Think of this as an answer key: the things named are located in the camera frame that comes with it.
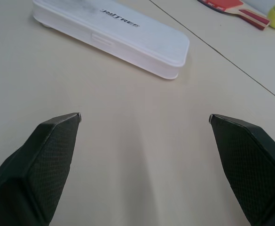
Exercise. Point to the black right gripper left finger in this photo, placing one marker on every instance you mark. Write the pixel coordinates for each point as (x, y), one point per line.
(33, 169)

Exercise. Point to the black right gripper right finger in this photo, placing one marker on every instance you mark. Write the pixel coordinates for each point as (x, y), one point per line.
(252, 164)

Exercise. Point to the white plastic case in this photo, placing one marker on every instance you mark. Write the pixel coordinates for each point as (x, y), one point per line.
(118, 33)

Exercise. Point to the red table tennis paddle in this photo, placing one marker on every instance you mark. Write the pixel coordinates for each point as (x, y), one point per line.
(239, 10)

